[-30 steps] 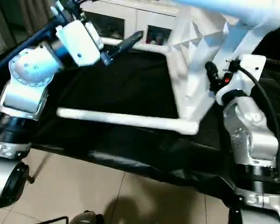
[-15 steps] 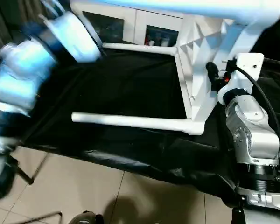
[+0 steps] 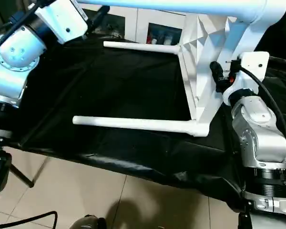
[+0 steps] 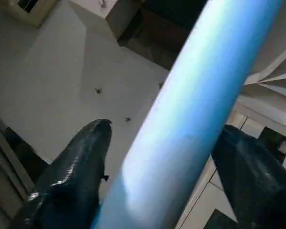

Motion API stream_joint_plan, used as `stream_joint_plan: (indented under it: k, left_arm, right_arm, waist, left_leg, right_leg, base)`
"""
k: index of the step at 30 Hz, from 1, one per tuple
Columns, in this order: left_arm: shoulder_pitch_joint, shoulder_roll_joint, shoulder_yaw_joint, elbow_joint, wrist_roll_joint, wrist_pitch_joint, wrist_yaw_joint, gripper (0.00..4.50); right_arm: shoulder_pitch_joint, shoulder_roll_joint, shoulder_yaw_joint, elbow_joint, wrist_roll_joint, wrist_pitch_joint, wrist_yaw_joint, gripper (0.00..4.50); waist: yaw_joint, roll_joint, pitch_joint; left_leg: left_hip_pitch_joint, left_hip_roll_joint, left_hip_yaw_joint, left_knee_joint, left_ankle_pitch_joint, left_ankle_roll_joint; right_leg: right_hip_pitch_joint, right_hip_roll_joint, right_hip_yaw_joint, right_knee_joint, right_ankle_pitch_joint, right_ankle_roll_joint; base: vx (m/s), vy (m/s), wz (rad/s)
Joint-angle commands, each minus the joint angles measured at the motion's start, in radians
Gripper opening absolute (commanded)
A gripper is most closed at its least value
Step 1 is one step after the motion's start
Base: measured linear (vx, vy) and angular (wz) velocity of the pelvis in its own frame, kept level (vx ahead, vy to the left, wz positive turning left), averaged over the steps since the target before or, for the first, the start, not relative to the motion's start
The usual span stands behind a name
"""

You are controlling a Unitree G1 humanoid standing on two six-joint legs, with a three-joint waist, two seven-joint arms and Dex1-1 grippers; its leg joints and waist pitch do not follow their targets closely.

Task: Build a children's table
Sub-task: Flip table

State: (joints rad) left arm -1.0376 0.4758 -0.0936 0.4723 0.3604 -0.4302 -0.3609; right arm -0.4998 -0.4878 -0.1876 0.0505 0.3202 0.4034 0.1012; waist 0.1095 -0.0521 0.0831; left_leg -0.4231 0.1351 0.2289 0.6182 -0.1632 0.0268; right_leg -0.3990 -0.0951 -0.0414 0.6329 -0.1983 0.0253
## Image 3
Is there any white plastic table top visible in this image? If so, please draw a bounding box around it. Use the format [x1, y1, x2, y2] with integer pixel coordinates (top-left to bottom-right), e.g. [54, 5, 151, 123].
[177, 0, 286, 139]

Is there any white plastic table leg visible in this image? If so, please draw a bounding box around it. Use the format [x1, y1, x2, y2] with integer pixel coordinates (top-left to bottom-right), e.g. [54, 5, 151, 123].
[103, 40, 182, 55]
[72, 115, 196, 137]
[77, 0, 270, 19]

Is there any white sideboard cabinet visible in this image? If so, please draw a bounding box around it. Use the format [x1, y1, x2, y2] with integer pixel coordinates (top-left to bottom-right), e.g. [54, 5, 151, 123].
[82, 7, 189, 46]

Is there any long black bar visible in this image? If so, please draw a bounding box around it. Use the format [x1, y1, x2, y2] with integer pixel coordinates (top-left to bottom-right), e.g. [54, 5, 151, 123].
[268, 56, 286, 68]

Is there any black shiny mat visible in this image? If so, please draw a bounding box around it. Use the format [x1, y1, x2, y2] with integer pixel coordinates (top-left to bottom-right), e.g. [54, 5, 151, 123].
[4, 14, 286, 213]

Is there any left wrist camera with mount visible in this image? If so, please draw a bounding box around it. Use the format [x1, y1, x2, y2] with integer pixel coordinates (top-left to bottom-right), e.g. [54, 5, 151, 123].
[34, 0, 89, 45]

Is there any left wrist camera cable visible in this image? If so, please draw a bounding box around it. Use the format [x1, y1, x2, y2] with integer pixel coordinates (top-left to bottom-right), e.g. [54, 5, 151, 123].
[0, 0, 54, 42]

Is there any black floor cable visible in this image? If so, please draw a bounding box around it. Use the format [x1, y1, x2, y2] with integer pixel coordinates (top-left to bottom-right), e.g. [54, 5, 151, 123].
[0, 210, 58, 229]

